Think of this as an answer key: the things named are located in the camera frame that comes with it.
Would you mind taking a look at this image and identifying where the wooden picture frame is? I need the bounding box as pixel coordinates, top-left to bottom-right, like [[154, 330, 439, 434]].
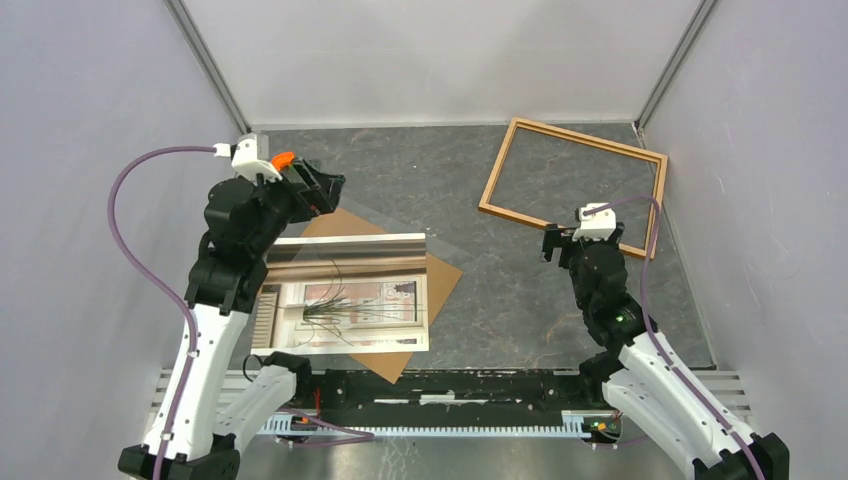
[[477, 117, 669, 230]]

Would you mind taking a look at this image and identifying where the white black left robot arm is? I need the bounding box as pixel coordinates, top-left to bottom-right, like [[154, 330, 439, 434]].
[[118, 158, 346, 479]]

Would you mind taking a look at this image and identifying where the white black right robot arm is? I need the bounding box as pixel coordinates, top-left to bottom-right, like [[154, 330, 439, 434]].
[[542, 223, 790, 479]]

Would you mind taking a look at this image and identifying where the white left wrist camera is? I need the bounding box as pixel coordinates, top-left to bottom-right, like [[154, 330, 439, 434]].
[[213, 133, 282, 186]]

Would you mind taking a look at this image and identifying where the white slotted cable duct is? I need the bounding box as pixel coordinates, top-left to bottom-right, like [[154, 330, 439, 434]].
[[258, 411, 622, 440]]

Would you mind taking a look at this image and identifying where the aluminium corner post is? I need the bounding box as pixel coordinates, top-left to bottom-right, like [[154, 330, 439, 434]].
[[163, 0, 252, 134], [633, 0, 720, 136]]

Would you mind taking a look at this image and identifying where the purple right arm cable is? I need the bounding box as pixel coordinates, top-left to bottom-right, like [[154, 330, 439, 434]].
[[582, 194, 768, 480]]

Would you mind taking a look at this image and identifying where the clear acrylic sheet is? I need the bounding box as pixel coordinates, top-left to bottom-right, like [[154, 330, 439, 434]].
[[271, 158, 476, 280]]

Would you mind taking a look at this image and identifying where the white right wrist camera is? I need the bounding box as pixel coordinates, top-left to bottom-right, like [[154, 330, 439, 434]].
[[575, 203, 617, 233]]

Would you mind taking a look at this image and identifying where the orange curved toy block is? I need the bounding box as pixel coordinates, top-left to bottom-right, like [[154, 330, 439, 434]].
[[270, 152, 297, 172]]

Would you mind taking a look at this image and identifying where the brown cardboard backing board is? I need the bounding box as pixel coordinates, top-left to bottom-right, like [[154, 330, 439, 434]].
[[299, 207, 464, 386]]

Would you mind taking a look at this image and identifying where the glossy printed photo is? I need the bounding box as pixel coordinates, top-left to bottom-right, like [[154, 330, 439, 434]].
[[251, 233, 429, 356]]

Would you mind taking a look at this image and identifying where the right aluminium corner post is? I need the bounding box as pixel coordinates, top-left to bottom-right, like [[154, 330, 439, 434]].
[[633, 0, 720, 136]]

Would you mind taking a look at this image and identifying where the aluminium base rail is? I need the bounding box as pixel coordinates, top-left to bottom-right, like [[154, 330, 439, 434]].
[[148, 369, 752, 423]]

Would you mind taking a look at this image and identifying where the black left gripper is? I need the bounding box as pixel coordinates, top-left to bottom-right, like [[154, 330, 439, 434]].
[[248, 155, 346, 253]]

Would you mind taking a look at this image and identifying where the left aluminium corner post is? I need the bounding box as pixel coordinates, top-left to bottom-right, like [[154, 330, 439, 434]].
[[163, 0, 252, 134]]

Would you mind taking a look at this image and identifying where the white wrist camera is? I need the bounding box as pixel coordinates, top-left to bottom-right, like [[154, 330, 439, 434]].
[[575, 203, 617, 233], [213, 133, 282, 186]]

